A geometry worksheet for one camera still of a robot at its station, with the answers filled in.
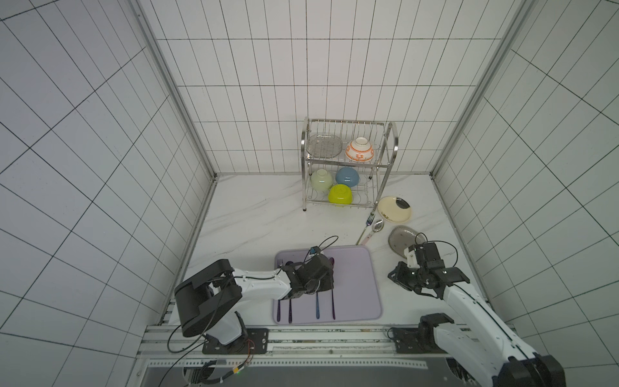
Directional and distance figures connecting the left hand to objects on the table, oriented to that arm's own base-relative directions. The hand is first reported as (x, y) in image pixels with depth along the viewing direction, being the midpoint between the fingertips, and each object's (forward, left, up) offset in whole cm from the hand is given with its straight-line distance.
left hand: (328, 284), depth 84 cm
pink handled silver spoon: (+23, -21, +1) cm, 31 cm away
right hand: (+3, -19, +3) cm, 20 cm away
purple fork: (+7, +18, +1) cm, 19 cm away
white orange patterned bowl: (+38, -11, +31) cm, 50 cm away
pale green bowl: (+44, +2, +7) cm, 45 cm away
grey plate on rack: (+45, +2, +27) cm, 52 cm away
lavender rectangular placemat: (-2, -10, +1) cm, 10 cm away
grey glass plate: (+20, -31, 0) cm, 37 cm away
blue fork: (-9, +4, 0) cm, 10 cm away
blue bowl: (+46, -10, +8) cm, 48 cm away
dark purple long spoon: (+9, -2, 0) cm, 9 cm away
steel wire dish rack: (+35, -6, +27) cm, 44 cm away
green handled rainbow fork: (+27, -18, 0) cm, 32 cm away
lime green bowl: (+36, -6, +8) cm, 37 cm away
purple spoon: (-11, +13, 0) cm, 17 cm away
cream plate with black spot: (+34, -31, -1) cm, 47 cm away
